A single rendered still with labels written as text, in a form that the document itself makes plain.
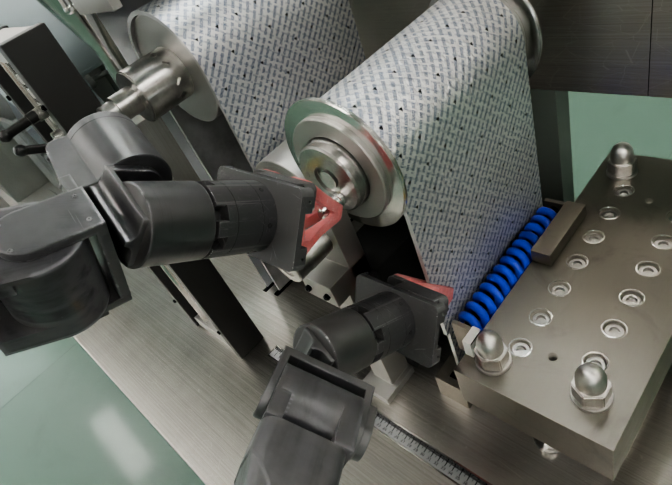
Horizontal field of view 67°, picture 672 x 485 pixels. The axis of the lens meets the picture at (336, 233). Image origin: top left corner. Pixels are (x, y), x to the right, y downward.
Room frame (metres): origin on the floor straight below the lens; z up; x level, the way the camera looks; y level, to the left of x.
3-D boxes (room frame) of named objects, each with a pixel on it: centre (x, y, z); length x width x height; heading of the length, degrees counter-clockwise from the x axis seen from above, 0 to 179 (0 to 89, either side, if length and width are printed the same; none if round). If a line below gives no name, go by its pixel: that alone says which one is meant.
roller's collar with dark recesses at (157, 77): (0.62, 0.12, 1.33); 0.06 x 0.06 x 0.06; 32
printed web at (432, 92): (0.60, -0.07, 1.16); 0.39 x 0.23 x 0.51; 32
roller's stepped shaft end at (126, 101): (0.59, 0.17, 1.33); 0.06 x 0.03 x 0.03; 122
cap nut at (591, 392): (0.23, -0.15, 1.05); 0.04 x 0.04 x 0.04
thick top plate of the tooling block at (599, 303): (0.35, -0.26, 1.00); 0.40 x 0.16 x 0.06; 122
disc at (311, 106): (0.42, -0.03, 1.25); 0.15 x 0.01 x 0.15; 32
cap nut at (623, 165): (0.48, -0.37, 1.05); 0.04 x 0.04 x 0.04
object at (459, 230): (0.43, -0.17, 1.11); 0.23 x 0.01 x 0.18; 122
